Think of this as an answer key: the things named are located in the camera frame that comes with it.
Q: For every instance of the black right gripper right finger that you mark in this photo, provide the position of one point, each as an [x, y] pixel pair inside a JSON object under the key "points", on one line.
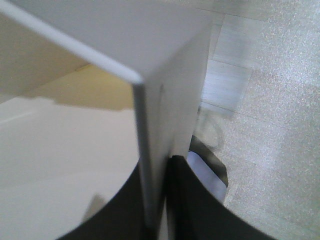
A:
{"points": [[194, 214]]}

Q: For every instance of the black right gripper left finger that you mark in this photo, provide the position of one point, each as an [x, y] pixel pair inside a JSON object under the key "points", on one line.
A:
{"points": [[122, 218]]}

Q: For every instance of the white trash bin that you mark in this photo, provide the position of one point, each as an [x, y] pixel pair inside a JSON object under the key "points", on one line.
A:
{"points": [[88, 90]]}

